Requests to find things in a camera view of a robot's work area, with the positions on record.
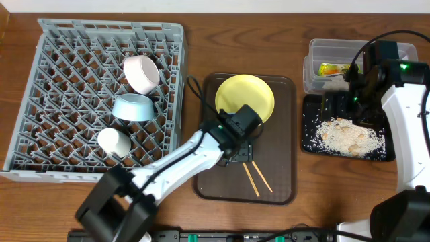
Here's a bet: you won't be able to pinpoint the black waste tray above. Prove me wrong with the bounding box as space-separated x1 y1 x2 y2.
302 94 396 162

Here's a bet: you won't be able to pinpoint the dark brown serving tray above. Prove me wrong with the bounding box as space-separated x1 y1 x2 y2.
193 75 298 205

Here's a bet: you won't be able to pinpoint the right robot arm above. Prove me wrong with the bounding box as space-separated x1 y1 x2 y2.
321 59 429 241

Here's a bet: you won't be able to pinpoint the grey dish rack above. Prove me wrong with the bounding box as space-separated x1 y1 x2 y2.
1 19 187 183

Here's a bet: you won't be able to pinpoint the yellow plate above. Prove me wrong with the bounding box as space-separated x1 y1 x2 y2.
215 74 275 122

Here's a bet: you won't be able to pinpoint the pink bowl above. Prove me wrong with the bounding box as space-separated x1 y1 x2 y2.
124 55 160 95

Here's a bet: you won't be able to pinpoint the clear plastic bin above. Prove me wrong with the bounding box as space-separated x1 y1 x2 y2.
302 38 419 95

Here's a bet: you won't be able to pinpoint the light blue bowl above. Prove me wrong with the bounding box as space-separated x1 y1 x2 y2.
112 93 155 122

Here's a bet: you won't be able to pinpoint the rice and food scraps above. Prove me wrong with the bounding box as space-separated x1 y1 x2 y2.
302 118 386 160

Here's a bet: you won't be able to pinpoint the green snack wrapper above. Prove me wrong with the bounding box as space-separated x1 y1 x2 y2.
318 63 351 77

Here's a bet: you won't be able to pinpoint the white cup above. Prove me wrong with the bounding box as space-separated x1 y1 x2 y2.
97 128 132 157

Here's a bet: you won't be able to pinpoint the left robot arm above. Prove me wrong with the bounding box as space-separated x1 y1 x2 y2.
75 113 261 241

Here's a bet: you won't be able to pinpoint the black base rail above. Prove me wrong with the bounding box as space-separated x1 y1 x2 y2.
67 225 370 242

